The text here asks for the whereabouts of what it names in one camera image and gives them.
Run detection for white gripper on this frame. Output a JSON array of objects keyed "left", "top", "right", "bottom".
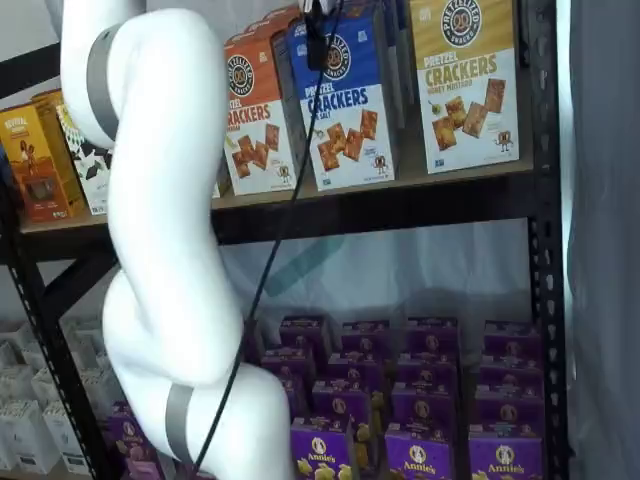
[{"left": 298, "top": 0, "right": 344, "bottom": 72}]

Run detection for orange white pretzel crackers box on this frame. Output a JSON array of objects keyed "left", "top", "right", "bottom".
[
  {"left": 221, "top": 29, "right": 302, "bottom": 197},
  {"left": 226, "top": 3, "right": 304, "bottom": 45}
]

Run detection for blue white pretzel crackers box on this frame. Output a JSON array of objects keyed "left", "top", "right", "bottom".
[{"left": 286, "top": 8, "right": 402, "bottom": 193}]

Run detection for yellow white pretzel crackers box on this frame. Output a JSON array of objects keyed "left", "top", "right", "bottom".
[{"left": 408, "top": 0, "right": 522, "bottom": 176}]

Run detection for white snack box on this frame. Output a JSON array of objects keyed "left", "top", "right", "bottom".
[{"left": 213, "top": 148, "right": 234, "bottom": 199}]

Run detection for brown shelf board under cracker boxes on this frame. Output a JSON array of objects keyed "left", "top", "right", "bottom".
[{"left": 18, "top": 158, "right": 537, "bottom": 236}]

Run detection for black white patterned box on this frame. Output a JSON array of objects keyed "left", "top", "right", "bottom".
[{"left": 53, "top": 102, "right": 118, "bottom": 217}]

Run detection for yellow orange Revival box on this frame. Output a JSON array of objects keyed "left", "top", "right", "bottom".
[
  {"left": 0, "top": 102, "right": 85, "bottom": 222},
  {"left": 30, "top": 89, "right": 69, "bottom": 114}
]

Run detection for black metal shelf rack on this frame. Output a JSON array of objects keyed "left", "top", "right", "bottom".
[{"left": 0, "top": 0, "right": 572, "bottom": 480}]

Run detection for purple Annie's box orange label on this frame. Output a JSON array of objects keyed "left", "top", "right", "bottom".
[
  {"left": 279, "top": 375, "right": 314, "bottom": 420},
  {"left": 290, "top": 416, "right": 352, "bottom": 480},
  {"left": 258, "top": 346, "right": 317, "bottom": 382},
  {"left": 341, "top": 319, "right": 392, "bottom": 356},
  {"left": 278, "top": 314, "right": 330, "bottom": 352},
  {"left": 311, "top": 379, "right": 376, "bottom": 427},
  {"left": 326, "top": 351, "right": 384, "bottom": 387}
]

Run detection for purple Annie's box brown label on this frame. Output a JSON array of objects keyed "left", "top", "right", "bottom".
[
  {"left": 383, "top": 423, "right": 455, "bottom": 480},
  {"left": 390, "top": 381, "right": 459, "bottom": 432},
  {"left": 396, "top": 351, "right": 459, "bottom": 387},
  {"left": 406, "top": 316, "right": 459, "bottom": 356}
]

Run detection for purple Annie's box teal label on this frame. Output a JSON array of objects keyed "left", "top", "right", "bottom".
[
  {"left": 473, "top": 386, "right": 546, "bottom": 439},
  {"left": 468, "top": 433, "right": 545, "bottom": 480},
  {"left": 478, "top": 351, "right": 546, "bottom": 392},
  {"left": 482, "top": 319, "right": 544, "bottom": 357}
]

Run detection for white paper box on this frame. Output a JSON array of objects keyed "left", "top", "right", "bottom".
[
  {"left": 42, "top": 399, "right": 92, "bottom": 474},
  {"left": 0, "top": 364, "right": 37, "bottom": 404},
  {"left": 0, "top": 399, "right": 60, "bottom": 476},
  {"left": 30, "top": 367, "right": 69, "bottom": 406},
  {"left": 79, "top": 367, "right": 120, "bottom": 417}
]

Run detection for purple Annie's snack box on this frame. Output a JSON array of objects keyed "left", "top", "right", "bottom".
[{"left": 106, "top": 398, "right": 167, "bottom": 480}]

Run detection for white backdrop sheet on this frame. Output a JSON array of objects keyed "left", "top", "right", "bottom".
[{"left": 44, "top": 217, "right": 532, "bottom": 351}]

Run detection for white side curtain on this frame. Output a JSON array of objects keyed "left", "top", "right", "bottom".
[{"left": 553, "top": 0, "right": 640, "bottom": 480}]

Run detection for thin black cable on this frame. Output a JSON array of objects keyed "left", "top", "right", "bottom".
[{"left": 192, "top": 0, "right": 347, "bottom": 476}]

